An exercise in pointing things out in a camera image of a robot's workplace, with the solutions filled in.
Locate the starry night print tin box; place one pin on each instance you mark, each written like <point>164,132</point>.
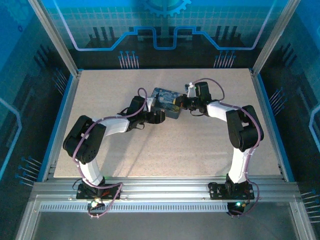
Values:
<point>165,100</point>

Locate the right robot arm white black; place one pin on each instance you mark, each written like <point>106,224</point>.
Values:
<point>240,165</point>

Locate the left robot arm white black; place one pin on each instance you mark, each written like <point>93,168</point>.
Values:
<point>91,172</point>

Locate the blue table edge strip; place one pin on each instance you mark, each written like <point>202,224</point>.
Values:
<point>270,112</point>
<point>62,112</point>

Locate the aluminium table side rail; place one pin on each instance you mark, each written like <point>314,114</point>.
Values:
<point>69,112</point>
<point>264,112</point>

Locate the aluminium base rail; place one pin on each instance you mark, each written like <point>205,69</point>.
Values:
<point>162,187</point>

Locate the aluminium frame post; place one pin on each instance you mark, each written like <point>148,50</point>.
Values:
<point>275,37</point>
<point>55,40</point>

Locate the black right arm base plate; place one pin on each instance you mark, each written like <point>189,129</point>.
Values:
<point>215,192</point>

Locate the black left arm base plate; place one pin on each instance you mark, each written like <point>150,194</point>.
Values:
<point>81,193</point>

